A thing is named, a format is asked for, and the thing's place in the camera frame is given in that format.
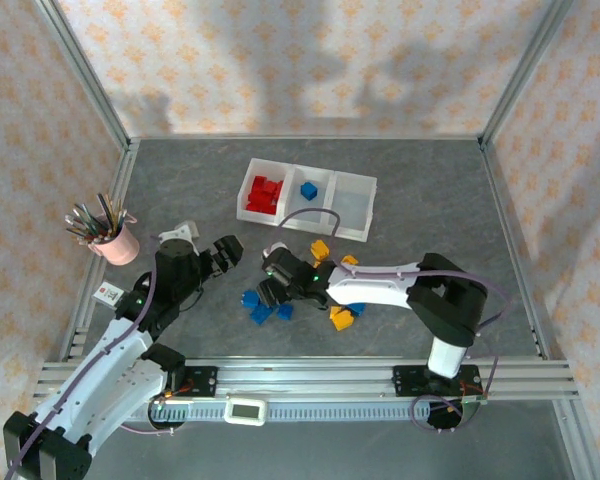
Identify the blue lego brick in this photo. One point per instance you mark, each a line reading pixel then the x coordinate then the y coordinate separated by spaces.
pixel 358 310
pixel 285 312
pixel 250 299
pixel 308 190
pixel 261 314

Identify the yellow lego brick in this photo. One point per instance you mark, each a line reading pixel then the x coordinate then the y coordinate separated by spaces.
pixel 320 248
pixel 343 320
pixel 349 260
pixel 336 311

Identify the red lego brick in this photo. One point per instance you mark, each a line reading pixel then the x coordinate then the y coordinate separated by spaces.
pixel 276 189
pixel 266 196
pixel 258 184
pixel 271 207
pixel 254 206

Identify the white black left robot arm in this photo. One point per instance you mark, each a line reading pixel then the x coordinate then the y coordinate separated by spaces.
pixel 95 385

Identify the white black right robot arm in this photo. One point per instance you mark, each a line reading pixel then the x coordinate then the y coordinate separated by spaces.
pixel 380 292

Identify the pink cup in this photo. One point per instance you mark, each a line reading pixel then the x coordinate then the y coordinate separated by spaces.
pixel 120 247

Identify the small white red card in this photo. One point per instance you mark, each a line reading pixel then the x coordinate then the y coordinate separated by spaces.
pixel 107 293

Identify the coloured pencil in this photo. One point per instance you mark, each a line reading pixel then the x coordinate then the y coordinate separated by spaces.
pixel 118 221
pixel 105 210
pixel 80 225
pixel 87 217
pixel 79 233

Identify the white digital timer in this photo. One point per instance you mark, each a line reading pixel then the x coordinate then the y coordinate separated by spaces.
pixel 245 411

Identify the aluminium mounting rail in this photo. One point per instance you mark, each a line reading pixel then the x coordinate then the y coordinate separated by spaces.
pixel 305 375

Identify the aluminium side rail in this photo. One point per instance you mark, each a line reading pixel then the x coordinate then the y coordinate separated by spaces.
pixel 500 200
pixel 122 170

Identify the aluminium frame bar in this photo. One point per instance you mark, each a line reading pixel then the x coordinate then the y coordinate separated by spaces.
pixel 305 137

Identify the aluminium frame post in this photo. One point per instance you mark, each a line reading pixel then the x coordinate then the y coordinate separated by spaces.
pixel 524 75
pixel 86 75

